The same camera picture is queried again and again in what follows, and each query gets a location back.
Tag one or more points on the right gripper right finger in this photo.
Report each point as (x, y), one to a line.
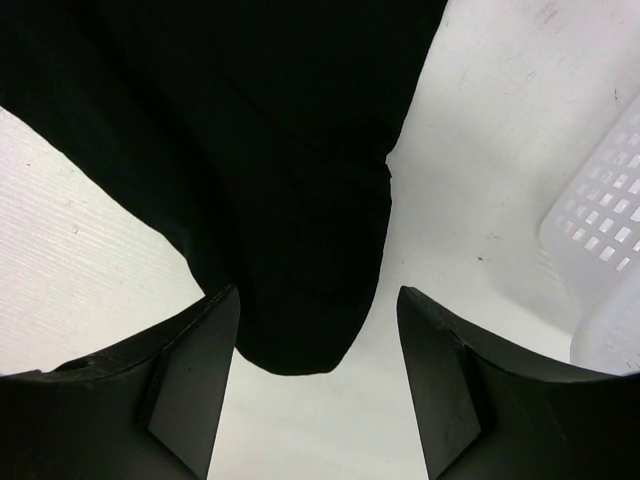
(487, 408)

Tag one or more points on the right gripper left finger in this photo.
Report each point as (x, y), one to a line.
(147, 407)

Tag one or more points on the black t shirt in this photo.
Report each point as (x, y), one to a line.
(253, 135)

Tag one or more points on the white plastic basket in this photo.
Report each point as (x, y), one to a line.
(591, 236)

